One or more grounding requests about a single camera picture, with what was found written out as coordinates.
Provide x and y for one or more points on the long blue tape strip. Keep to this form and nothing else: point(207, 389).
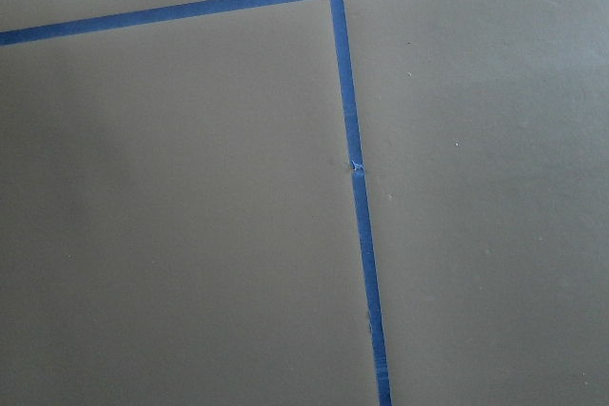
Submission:
point(357, 171)

